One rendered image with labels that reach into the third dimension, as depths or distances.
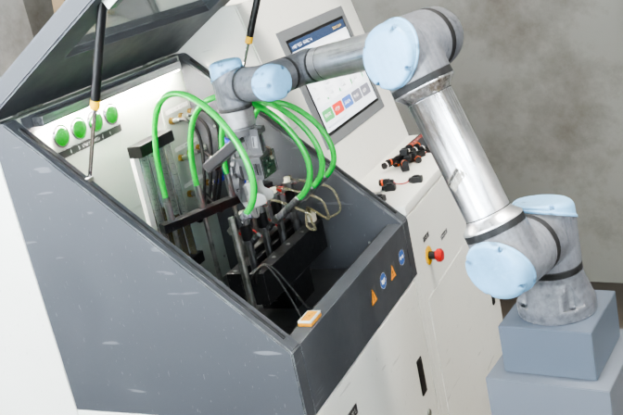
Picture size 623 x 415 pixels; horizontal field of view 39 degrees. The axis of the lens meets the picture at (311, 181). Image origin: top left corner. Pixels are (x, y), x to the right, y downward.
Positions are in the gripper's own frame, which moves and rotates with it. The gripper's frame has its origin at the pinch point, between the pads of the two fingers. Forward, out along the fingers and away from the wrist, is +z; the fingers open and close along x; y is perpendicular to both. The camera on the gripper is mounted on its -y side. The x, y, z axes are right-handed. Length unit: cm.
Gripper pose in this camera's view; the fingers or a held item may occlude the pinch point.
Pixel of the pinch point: (252, 212)
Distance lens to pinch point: 202.7
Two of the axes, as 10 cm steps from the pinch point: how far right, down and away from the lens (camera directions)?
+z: 2.1, 9.4, 2.7
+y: 8.9, -0.7, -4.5
